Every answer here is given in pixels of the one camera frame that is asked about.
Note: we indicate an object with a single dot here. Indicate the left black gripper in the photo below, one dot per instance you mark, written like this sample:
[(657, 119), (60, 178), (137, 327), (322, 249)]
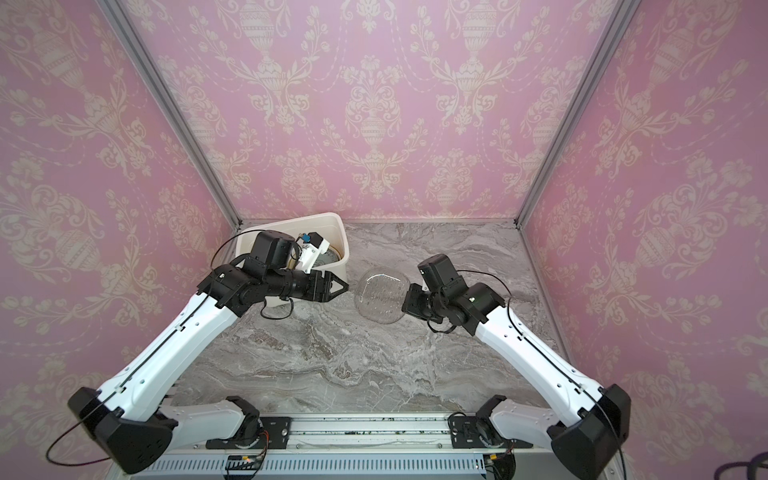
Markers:
[(323, 291)]

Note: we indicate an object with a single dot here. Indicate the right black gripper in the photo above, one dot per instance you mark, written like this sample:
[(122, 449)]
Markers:
[(413, 301)]

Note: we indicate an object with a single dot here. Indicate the clear glass plate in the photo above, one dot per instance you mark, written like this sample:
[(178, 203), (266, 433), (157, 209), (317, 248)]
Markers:
[(380, 293)]

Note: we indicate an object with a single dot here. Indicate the small blue patterned plate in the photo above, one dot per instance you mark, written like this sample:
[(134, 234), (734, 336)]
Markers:
[(330, 256)]

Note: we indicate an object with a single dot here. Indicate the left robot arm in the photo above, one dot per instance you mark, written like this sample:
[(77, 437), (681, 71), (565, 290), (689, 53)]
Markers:
[(126, 417)]

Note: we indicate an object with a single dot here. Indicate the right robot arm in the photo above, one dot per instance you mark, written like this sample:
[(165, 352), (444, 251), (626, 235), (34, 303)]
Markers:
[(584, 423)]

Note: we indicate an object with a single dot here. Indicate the white plastic bin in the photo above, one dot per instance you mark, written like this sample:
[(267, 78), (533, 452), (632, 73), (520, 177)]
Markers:
[(328, 225)]

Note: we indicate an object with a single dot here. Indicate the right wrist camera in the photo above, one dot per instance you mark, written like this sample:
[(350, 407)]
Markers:
[(441, 276)]

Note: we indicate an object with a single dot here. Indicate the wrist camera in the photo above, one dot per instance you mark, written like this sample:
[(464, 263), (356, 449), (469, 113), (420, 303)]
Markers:
[(312, 246), (441, 276)]

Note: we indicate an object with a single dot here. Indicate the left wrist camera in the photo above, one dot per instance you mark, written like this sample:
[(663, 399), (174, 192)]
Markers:
[(312, 246)]

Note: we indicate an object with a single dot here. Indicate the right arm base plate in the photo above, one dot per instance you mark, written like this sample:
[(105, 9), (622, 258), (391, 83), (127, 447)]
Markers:
[(471, 432)]

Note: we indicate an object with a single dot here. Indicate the aluminium mounting rail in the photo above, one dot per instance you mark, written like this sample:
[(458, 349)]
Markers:
[(363, 446)]

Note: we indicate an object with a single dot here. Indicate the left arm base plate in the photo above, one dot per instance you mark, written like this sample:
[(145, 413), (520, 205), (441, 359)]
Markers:
[(272, 434)]

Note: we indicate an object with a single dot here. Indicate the left corner aluminium post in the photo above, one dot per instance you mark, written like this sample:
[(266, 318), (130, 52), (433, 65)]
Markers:
[(148, 69)]

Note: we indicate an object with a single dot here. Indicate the corner aluminium post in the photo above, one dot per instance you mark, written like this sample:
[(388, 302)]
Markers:
[(148, 69), (595, 68)]

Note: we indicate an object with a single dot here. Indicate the right corner aluminium post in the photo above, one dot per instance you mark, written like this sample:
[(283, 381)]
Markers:
[(595, 68)]

